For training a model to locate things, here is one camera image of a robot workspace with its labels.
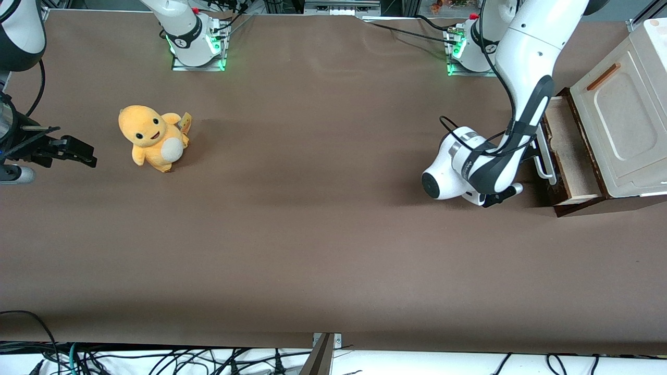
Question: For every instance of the dark wooden cabinet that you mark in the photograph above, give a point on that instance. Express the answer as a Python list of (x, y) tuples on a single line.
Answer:
[(599, 208)]

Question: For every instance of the cream plastic cabinet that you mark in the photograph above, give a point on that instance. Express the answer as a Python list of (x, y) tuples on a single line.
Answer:
[(625, 114)]

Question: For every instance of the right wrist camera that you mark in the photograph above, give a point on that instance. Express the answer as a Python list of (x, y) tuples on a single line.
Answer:
[(15, 174)]

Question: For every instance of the grey power strip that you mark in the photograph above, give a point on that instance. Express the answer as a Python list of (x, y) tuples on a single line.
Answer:
[(338, 8)]

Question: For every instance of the yellow plush toy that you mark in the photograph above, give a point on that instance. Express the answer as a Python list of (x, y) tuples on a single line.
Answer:
[(151, 138)]

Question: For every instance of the aluminium frame profile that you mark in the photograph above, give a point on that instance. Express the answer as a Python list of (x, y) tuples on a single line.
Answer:
[(643, 13)]

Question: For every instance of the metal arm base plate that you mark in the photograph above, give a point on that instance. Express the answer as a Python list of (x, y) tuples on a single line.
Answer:
[(198, 67), (474, 73)]

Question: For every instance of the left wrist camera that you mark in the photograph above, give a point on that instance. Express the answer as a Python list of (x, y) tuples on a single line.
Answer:
[(500, 197)]

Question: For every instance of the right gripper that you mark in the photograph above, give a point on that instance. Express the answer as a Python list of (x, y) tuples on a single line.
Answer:
[(24, 141)]

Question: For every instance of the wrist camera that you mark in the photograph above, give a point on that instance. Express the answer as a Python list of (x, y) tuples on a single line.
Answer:
[(500, 197), (15, 174)]

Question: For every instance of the grey metal bracket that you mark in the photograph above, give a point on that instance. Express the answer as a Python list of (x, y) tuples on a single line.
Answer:
[(337, 341)]

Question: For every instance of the small orange figurine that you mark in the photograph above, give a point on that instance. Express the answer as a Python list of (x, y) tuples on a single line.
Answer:
[(436, 6)]

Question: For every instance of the dark mounting post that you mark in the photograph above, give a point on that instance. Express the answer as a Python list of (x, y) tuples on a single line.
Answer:
[(319, 359)]

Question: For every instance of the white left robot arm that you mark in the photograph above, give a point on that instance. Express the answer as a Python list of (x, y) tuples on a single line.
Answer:
[(531, 47)]

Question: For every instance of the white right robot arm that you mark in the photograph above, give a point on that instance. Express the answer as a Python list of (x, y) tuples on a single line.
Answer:
[(180, 21)]

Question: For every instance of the brown table mat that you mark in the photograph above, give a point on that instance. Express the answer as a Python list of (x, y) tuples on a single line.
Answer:
[(333, 208)]

